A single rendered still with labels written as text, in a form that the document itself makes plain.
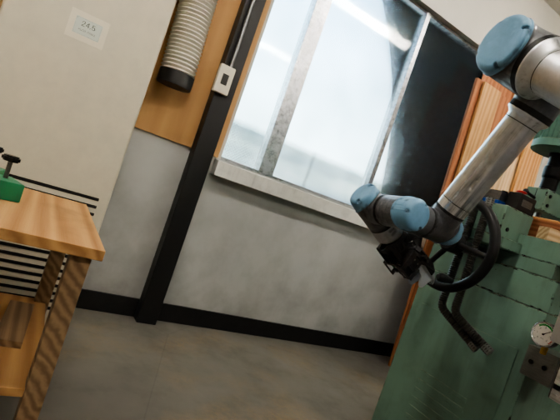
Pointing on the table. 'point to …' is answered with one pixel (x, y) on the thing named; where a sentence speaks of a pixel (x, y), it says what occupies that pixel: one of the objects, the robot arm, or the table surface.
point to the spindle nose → (551, 172)
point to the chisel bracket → (546, 202)
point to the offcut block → (548, 234)
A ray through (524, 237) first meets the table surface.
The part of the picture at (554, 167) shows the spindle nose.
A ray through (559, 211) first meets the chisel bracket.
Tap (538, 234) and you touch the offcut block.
